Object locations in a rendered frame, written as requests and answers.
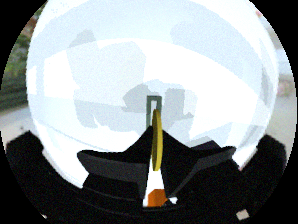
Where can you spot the thin gold coin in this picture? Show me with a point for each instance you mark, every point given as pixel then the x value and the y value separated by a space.
pixel 157 140

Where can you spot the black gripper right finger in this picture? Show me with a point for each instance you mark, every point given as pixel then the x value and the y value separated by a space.
pixel 179 163

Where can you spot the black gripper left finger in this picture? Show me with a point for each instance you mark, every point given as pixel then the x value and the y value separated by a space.
pixel 129 165

